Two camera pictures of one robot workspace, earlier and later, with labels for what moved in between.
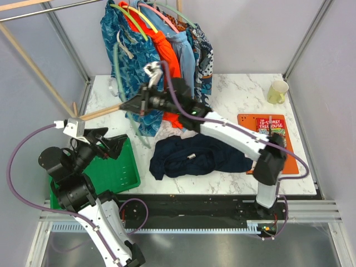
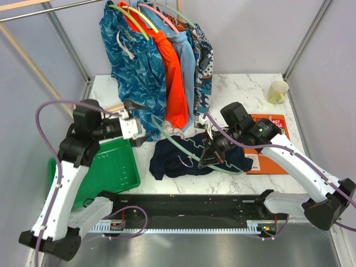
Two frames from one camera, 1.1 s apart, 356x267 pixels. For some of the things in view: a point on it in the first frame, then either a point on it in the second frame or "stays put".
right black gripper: [139, 103] to [212, 153]
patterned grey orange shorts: [203, 63] stays put
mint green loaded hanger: [172, 8] stays put
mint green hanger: [129, 113] to [191, 156]
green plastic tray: [104, 174] stays put
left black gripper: [111, 145] to [129, 106]
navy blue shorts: [197, 156] stays put
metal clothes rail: [8, 18] stays put
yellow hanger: [155, 30] stays put
